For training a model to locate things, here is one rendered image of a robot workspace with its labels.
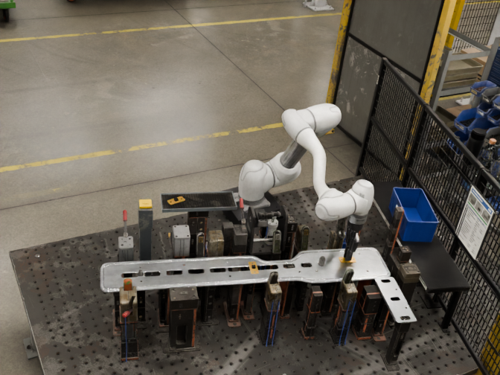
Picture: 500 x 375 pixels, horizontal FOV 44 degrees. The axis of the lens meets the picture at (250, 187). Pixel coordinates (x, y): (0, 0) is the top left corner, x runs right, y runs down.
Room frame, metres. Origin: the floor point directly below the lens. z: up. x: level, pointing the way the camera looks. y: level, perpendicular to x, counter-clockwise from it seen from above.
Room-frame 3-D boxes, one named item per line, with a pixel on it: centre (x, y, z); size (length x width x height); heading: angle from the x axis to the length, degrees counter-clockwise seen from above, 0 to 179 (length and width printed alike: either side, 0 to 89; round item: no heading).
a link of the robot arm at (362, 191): (2.35, -0.50, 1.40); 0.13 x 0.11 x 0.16; 126
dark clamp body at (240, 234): (2.42, 0.02, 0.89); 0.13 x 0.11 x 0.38; 15
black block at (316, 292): (2.14, -0.37, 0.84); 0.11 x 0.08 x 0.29; 15
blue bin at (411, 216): (2.70, -0.87, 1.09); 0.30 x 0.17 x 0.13; 7
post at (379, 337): (2.20, -0.71, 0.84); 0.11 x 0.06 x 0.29; 15
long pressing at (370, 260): (2.23, -0.04, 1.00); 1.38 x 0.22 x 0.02; 105
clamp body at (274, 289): (2.09, -0.16, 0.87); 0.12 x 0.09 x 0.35; 15
